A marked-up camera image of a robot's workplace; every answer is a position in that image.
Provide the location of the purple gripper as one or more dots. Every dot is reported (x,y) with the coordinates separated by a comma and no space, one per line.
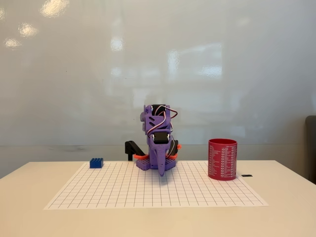
(158,153)

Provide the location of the blue toy brick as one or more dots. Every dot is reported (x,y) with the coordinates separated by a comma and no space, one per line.
(96,164)

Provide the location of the purple robot arm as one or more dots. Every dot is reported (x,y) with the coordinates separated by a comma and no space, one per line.
(151,121)

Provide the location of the red printed cup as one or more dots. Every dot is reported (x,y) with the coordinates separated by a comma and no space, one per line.
(222,160)

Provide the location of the white grid paper sheet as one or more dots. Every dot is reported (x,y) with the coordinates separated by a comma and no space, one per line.
(155,190)

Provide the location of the small flat black piece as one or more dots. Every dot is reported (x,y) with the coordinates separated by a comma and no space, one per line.
(247,175)

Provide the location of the dark grey chair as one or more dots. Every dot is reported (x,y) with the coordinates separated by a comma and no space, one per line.
(311,148)

